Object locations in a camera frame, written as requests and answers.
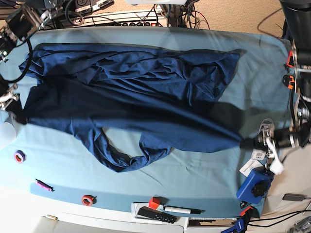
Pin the blue t-shirt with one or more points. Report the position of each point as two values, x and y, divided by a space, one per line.
129 106

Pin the orange black clamp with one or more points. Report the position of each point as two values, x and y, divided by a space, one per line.
288 81
290 60

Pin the red tape roll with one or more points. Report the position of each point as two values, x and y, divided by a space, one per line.
88 200

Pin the purple tape roll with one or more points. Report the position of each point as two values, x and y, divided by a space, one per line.
19 156

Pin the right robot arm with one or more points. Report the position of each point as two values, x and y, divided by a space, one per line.
21 25

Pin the white paper tag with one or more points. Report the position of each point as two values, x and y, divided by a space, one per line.
249 166

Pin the orange black clamp lower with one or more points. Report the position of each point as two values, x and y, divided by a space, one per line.
288 81

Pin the blue box black knob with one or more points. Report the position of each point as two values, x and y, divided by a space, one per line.
255 186

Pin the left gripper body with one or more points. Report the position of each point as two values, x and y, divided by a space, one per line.
284 138

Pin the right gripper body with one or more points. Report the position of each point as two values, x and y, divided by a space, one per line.
7 95

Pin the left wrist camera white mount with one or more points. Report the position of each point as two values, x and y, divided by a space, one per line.
276 166

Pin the blue clamp bottom edge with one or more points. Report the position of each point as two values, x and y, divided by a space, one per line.
240 226

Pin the red cube block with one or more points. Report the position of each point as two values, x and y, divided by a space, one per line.
154 203

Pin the orange clamp bottom edge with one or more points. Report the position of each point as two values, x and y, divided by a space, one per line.
245 210

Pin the grey packaged tool card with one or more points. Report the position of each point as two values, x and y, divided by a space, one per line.
258 155

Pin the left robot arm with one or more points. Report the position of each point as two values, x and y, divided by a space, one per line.
298 19

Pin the teal table cloth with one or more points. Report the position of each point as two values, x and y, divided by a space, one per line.
208 181

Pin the silver carabiner keys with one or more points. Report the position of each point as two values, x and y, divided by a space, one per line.
268 164

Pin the white black marker pen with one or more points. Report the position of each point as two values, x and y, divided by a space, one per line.
182 210

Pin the white power strip red switch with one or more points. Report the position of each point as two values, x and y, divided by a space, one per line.
141 23

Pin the pink marker pen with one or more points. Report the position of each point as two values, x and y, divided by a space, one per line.
44 185

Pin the orange black clamp upper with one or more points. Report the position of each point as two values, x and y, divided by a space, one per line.
290 60

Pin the grey phone on table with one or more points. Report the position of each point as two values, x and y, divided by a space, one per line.
293 197

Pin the black remote control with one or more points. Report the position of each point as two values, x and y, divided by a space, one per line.
156 215

